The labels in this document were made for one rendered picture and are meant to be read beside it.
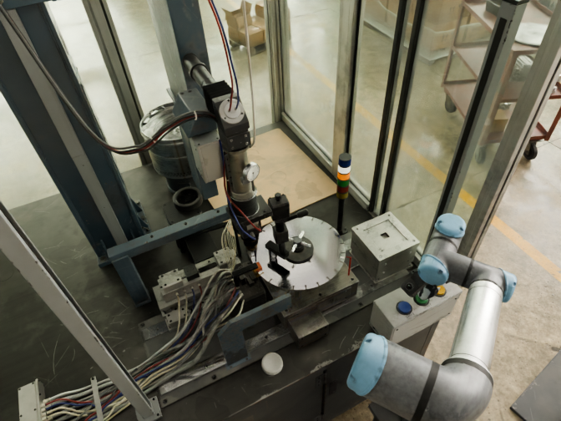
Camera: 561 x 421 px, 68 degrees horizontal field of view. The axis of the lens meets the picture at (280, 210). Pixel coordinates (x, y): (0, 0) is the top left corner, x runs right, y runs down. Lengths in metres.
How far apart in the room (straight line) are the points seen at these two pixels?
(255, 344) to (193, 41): 0.98
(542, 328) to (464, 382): 1.86
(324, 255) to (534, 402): 1.37
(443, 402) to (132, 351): 1.09
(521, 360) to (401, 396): 1.76
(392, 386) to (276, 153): 1.56
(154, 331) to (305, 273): 0.58
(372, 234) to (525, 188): 1.98
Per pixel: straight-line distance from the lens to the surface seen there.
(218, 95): 1.04
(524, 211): 3.25
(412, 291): 1.30
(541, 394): 2.48
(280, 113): 2.42
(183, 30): 1.24
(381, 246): 1.57
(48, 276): 0.88
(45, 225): 2.17
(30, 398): 1.63
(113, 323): 1.69
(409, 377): 0.83
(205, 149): 1.08
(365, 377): 0.83
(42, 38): 1.39
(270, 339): 1.51
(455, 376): 0.86
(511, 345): 2.57
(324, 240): 1.50
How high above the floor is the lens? 2.10
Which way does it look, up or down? 46 degrees down
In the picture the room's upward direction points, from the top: 4 degrees counter-clockwise
